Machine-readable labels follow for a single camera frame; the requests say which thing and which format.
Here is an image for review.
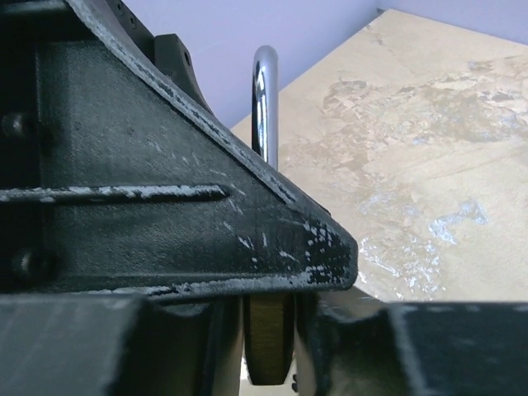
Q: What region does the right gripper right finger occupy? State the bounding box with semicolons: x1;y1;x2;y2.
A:
296;294;527;395

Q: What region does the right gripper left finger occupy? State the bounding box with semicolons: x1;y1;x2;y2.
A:
1;295;242;395

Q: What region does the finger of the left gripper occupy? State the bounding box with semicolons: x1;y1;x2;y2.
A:
1;1;358;301

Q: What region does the large brass padlock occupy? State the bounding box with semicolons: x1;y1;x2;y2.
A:
244;45;295;386

